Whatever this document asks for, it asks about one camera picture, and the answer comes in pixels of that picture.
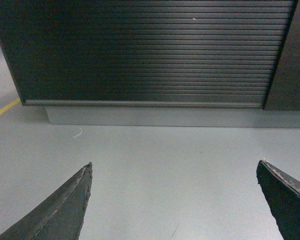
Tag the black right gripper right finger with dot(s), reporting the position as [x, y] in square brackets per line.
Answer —
[282, 194]

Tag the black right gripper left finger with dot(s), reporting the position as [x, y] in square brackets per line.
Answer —
[60, 216]

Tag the black checkout counter cabinet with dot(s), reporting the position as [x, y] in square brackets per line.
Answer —
[174, 63]

